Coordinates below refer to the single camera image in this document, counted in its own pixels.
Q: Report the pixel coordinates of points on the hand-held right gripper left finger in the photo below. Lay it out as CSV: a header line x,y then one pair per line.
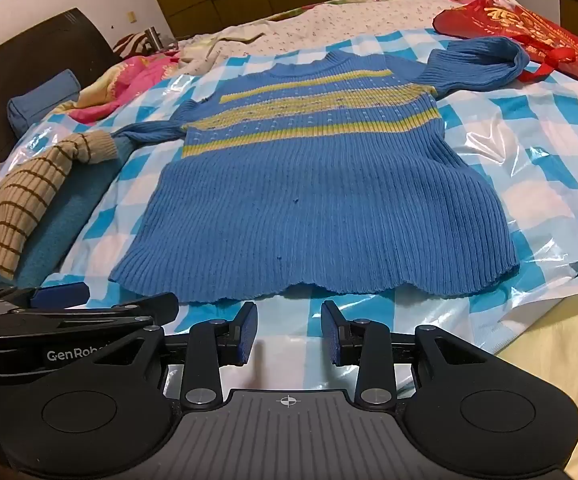
x,y
247,332

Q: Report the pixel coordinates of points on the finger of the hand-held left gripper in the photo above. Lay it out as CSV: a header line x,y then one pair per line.
x,y
139,306
59,293

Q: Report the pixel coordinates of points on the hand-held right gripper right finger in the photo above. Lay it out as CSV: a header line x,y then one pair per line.
x,y
331,332

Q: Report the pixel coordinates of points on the blue yellow-striped knit sweater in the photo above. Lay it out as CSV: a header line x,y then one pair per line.
x,y
319,185

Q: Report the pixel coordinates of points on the teal folded garment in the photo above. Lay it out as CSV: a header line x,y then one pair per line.
x,y
64,242

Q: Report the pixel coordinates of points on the beige brown-striped sweater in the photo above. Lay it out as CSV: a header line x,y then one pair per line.
x,y
24,205

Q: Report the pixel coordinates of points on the blue pillow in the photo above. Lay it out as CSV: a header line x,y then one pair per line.
x,y
44,102

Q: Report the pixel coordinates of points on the pink floral quilt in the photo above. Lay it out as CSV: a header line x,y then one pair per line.
x,y
129,80

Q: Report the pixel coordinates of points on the cream blanket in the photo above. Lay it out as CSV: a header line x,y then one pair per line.
x,y
569,360

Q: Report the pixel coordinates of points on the dark wooden headboard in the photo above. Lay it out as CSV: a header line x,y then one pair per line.
x,y
29,45

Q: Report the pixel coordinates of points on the zebra patterned cloth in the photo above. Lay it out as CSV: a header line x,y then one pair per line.
x,y
131,42

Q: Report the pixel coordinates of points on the metal cup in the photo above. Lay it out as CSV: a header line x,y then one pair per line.
x,y
153,37

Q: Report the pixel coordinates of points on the blue white checked plastic sheet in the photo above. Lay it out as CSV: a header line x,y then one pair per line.
x,y
519,130

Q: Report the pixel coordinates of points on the white floral bedsheet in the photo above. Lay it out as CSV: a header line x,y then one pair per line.
x,y
349,15

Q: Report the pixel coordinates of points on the red plastic bag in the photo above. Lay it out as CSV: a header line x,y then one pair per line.
x,y
519,25

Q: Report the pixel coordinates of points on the white wall socket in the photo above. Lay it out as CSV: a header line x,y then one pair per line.
x,y
132,17

